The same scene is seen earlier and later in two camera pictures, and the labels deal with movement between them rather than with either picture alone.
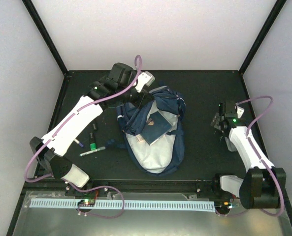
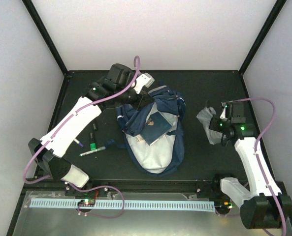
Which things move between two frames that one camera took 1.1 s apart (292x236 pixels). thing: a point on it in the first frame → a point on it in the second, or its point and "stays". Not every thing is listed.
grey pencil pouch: x=231 y=146 → x=205 y=116
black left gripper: x=141 y=99 stays
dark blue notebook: x=156 y=127 stays
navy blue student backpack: x=165 y=155 stays
